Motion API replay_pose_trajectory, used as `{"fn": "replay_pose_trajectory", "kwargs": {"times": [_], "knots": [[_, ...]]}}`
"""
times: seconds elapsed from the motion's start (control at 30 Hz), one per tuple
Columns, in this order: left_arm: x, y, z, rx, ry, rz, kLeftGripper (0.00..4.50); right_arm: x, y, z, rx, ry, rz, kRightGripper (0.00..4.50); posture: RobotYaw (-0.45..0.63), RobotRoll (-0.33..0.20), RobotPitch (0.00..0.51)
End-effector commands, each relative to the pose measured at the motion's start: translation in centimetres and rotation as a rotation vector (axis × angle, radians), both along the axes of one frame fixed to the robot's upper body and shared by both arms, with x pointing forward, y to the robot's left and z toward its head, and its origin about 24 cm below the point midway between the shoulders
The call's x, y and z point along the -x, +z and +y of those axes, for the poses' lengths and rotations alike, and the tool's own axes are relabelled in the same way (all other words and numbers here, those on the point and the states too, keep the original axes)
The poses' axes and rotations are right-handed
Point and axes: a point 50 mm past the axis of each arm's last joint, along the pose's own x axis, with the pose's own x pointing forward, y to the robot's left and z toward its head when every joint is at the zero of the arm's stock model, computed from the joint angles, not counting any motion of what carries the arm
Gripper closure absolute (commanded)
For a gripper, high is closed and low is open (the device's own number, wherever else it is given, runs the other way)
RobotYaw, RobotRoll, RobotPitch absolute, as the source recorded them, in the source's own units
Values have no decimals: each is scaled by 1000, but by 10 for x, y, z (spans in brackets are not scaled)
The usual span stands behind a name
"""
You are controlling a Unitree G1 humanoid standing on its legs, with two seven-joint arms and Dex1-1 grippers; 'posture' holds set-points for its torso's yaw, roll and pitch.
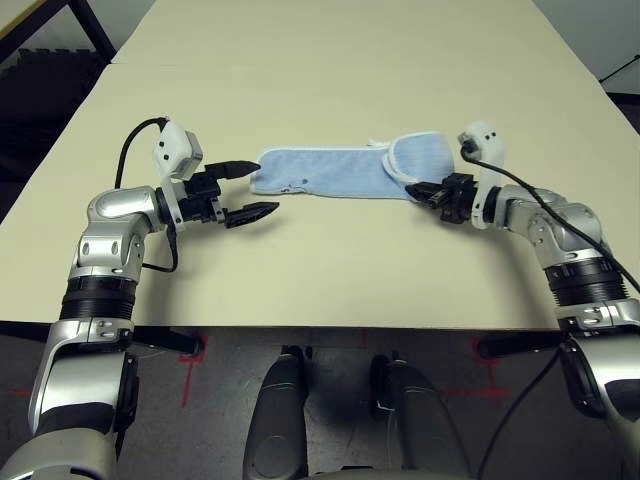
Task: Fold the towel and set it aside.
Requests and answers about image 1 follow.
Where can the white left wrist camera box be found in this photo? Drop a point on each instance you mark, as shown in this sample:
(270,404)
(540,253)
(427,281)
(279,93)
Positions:
(172,142)

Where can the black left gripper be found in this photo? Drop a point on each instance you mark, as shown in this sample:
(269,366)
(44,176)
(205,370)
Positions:
(200,197)

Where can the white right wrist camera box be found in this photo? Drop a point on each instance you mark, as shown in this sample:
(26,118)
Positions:
(492,150)

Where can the grey robot torso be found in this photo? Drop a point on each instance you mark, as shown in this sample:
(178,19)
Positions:
(350,472)

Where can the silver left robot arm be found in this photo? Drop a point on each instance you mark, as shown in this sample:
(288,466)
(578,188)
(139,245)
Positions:
(115,210)

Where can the black tripod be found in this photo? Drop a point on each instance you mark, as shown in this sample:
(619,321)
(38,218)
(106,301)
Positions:
(620,67)

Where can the black table foot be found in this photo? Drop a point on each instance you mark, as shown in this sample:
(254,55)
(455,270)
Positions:
(167,341)
(520,345)

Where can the light blue white-trimmed towel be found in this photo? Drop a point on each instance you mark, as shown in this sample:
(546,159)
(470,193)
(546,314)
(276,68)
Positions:
(325,167)

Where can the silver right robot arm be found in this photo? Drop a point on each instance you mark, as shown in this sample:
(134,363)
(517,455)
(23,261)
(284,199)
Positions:
(550,215)

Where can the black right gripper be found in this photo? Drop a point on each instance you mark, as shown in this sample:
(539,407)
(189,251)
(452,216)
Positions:
(459,197)

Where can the black foam floor mat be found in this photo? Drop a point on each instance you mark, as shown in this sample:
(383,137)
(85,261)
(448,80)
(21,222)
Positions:
(40,100)

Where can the beige side table black frame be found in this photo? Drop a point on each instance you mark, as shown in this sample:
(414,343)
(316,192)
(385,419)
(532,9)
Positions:
(97,30)

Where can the black box platform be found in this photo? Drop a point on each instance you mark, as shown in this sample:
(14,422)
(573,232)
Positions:
(630,102)

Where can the dark grey robot right leg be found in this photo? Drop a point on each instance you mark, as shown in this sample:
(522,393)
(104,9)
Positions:
(420,420)

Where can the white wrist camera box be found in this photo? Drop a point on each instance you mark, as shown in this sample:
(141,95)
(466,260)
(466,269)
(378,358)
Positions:
(172,142)
(492,150)

